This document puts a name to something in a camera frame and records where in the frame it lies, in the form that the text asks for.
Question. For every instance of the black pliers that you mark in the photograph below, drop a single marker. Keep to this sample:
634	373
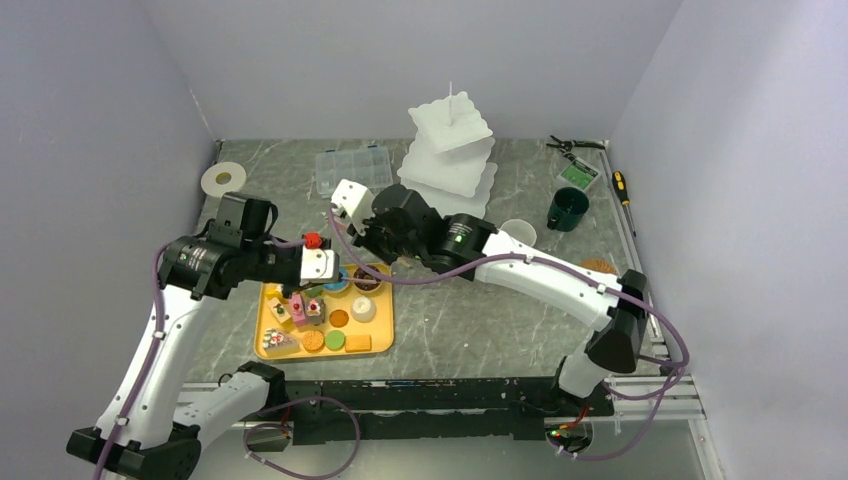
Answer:
567	146

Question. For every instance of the clear plastic compartment box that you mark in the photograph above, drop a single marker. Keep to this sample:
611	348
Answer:
369	166

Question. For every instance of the yellow cake piece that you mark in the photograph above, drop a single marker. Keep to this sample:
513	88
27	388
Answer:
278	311

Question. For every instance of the grey cake with strawberry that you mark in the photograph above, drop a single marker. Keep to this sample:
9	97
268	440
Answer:
315	311

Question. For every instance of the blue frosted donut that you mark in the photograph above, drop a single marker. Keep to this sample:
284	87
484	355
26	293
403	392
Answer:
339	286

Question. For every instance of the green white packet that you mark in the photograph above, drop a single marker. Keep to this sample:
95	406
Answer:
578	174

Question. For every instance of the orange round cookie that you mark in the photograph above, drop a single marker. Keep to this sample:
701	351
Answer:
339	318

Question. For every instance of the chocolate sprinkled donut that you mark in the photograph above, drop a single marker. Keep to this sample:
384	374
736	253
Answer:
364	281

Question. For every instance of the white triangle cake slice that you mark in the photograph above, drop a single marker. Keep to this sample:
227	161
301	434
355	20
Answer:
277	342

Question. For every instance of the dark green mug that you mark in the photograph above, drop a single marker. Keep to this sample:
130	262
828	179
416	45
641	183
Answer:
566	210

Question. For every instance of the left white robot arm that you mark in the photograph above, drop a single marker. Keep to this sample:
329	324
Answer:
143	433

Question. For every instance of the white tape roll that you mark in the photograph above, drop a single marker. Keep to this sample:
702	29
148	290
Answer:
222	178

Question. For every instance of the white blue mug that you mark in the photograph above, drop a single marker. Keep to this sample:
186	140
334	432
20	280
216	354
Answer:
520	230

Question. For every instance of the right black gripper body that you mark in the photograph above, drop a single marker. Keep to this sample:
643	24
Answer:
380	243

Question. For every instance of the green round macaron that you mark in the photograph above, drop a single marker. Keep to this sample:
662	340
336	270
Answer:
335	340

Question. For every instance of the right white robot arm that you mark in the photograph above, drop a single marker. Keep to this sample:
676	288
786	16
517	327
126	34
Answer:
611	306

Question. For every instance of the tan waffle round cookie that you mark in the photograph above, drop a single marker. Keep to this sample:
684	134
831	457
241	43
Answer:
313	341

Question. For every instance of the yellow serving tray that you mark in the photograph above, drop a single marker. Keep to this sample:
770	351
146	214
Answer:
381	328

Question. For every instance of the white three-tier dessert stand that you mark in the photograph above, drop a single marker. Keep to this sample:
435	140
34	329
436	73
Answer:
448	162

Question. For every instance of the white round cupcake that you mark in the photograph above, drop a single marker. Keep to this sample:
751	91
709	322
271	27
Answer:
363	309

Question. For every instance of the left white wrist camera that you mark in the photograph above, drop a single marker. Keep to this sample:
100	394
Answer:
319	266

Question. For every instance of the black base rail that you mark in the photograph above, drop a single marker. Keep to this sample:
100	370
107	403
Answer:
521	408

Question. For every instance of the pink cake with cherry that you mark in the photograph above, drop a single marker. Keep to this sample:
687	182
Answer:
296	311

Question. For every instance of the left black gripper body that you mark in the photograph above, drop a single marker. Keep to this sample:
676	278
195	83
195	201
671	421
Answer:
276	267

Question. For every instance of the yellow black screwdriver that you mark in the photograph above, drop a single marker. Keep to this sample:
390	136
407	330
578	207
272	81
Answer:
621	192

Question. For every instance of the yellow square biscuit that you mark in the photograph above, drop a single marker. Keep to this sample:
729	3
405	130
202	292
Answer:
358	343

